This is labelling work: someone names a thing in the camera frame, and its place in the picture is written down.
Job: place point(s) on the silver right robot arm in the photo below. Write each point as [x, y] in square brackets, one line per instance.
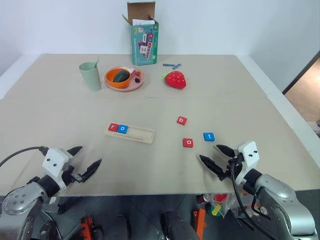
[282, 200]

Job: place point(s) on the red letter tile r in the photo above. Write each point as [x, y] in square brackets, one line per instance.
[113, 127]

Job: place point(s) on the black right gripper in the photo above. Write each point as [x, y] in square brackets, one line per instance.
[235, 168]

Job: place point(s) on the red letter tile b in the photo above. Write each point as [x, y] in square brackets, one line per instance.
[182, 120]

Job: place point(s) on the white paper sheets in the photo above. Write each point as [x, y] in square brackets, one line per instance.
[142, 22]

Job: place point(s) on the dark green avocado toy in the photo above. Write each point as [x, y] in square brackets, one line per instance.
[121, 76]

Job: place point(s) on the teal cardboard game box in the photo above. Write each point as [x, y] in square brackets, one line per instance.
[144, 43]

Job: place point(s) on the pale green cup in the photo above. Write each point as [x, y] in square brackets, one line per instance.
[90, 77]

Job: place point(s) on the pink plate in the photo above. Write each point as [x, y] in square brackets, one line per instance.
[137, 83]

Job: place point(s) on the clear bag of toys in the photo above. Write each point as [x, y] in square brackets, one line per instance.
[217, 203]

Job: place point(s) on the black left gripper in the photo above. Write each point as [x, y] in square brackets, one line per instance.
[68, 175]

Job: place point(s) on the small red toy piece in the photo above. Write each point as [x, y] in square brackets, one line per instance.
[138, 73]

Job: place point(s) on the small black toy piece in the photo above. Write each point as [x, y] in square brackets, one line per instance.
[137, 80]

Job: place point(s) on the beige cardboard table sheet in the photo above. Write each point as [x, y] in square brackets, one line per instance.
[155, 170]
[212, 80]

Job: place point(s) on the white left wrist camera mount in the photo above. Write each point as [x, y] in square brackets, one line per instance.
[55, 160]

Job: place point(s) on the orange black tool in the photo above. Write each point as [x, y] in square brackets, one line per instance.
[86, 227]
[200, 222]

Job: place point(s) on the red letter tile o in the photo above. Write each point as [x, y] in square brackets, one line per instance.
[188, 142]

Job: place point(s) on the dark rounded shape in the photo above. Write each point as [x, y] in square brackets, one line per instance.
[178, 226]

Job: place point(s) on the blue letter tile t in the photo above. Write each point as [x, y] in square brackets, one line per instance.
[209, 137]

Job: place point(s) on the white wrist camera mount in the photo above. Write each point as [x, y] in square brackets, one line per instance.
[55, 160]
[248, 155]

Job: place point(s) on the blue letter tile o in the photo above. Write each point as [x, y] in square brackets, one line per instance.
[122, 129]

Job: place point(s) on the wooden letter tray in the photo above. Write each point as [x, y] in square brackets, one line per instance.
[140, 135]

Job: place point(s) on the red strawberry toy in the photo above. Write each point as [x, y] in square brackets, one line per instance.
[176, 80]

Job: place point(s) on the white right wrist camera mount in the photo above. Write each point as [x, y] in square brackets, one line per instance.
[248, 155]

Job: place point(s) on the blue ridged strip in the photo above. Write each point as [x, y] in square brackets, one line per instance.
[168, 65]
[177, 66]

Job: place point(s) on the orange bowl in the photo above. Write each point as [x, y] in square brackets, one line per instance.
[111, 81]

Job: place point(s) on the dark door frame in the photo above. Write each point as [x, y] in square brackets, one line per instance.
[303, 71]

